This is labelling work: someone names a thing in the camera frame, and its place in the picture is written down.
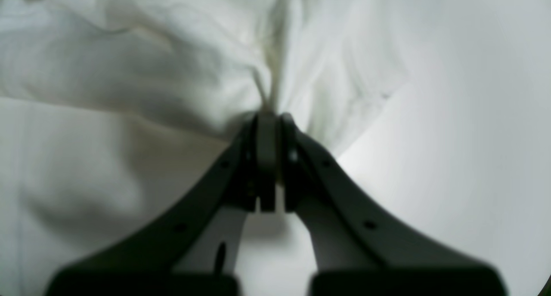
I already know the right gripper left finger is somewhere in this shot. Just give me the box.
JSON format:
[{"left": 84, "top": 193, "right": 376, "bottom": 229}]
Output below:
[{"left": 46, "top": 112, "right": 277, "bottom": 296}]

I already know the white printed T-shirt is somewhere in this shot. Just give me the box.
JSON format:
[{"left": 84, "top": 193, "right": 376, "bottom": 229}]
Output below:
[{"left": 1, "top": 0, "right": 406, "bottom": 296}]

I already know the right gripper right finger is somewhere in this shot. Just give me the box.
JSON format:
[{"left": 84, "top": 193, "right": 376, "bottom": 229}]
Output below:
[{"left": 280, "top": 113, "right": 507, "bottom": 296}]

